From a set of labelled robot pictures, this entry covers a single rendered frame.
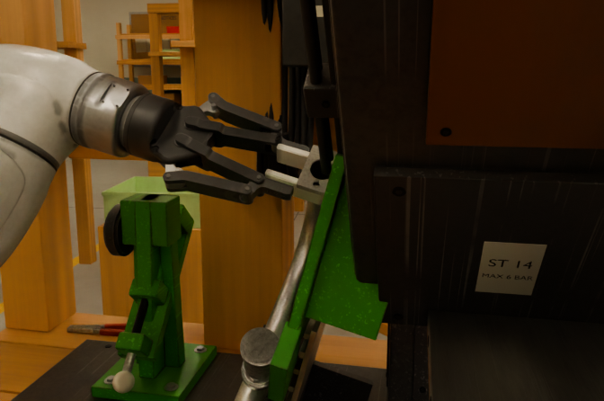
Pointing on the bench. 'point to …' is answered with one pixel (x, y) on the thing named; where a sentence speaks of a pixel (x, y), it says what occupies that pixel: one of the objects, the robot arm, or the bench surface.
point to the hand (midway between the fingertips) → (302, 174)
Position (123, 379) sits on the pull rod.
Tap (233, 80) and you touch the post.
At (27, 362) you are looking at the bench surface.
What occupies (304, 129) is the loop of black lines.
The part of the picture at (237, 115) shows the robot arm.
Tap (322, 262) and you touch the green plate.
